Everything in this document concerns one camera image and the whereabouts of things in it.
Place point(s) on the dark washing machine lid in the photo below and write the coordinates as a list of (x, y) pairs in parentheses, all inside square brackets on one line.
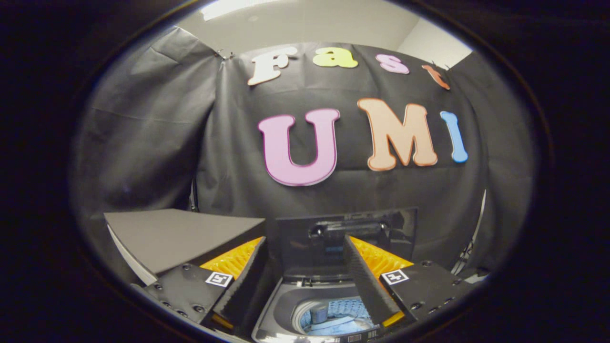
[(295, 247)]

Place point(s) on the light blue cloth garment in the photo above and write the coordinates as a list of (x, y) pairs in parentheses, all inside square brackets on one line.
[(340, 326)]

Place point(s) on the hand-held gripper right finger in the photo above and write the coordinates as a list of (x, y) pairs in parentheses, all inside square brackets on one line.
[(364, 281)]

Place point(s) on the ceiling light panel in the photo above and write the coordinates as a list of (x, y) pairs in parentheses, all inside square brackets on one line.
[(228, 7)]

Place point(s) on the backdrop stand pole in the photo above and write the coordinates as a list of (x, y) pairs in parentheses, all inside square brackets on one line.
[(464, 259), (194, 197)]

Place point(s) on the black backdrop cloth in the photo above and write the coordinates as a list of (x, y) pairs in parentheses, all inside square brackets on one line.
[(238, 166)]

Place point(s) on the white cabinet with dark top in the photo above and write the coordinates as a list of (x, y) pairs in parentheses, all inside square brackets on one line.
[(176, 233)]

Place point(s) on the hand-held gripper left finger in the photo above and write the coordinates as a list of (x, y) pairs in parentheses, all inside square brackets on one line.
[(248, 281)]

